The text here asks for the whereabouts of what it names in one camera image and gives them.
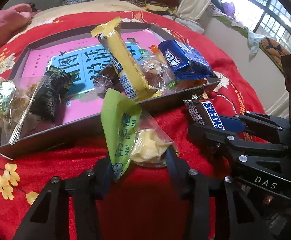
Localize red floral blanket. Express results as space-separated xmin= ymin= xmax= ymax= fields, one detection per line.
xmin=0 ymin=11 xmax=264 ymax=239

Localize pink and blue workbook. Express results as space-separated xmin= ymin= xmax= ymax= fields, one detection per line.
xmin=20 ymin=28 xmax=169 ymax=126

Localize snickers bar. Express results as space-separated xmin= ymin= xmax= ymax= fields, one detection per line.
xmin=183 ymin=93 xmax=225 ymax=130

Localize clothes on window sill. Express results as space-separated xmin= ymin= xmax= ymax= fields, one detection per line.
xmin=208 ymin=0 xmax=291 ymax=73

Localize blue biscuit packet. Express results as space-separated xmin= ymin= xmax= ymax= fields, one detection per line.
xmin=158 ymin=40 xmax=214 ymax=80

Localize window with bars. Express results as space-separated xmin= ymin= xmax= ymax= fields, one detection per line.
xmin=221 ymin=0 xmax=291 ymax=52

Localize yellow wafer bar packet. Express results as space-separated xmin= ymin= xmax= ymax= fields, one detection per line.
xmin=90 ymin=17 xmax=158 ymax=101

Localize orange cracker packet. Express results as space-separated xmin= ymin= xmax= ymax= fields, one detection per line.
xmin=149 ymin=45 xmax=207 ymax=91

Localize green milk candy bag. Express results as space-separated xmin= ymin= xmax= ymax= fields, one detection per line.
xmin=101 ymin=88 xmax=179 ymax=180

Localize clear red candy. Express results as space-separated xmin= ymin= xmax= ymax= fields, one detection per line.
xmin=140 ymin=59 xmax=175 ymax=90

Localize pink quilt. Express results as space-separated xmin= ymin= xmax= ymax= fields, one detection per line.
xmin=0 ymin=3 xmax=33 ymax=48

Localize dark shallow cardboard tray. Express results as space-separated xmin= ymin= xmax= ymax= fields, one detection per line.
xmin=0 ymin=22 xmax=220 ymax=159

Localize green label pastry packet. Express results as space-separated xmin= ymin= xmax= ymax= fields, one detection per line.
xmin=0 ymin=76 xmax=47 ymax=145

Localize round green label cookie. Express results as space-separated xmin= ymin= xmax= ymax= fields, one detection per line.
xmin=93 ymin=66 xmax=120 ymax=94

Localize beige bed sheet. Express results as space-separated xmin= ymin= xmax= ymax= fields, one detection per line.
xmin=7 ymin=0 xmax=145 ymax=43

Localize black green snack packet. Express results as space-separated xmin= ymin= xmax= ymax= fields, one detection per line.
xmin=29 ymin=66 xmax=78 ymax=124

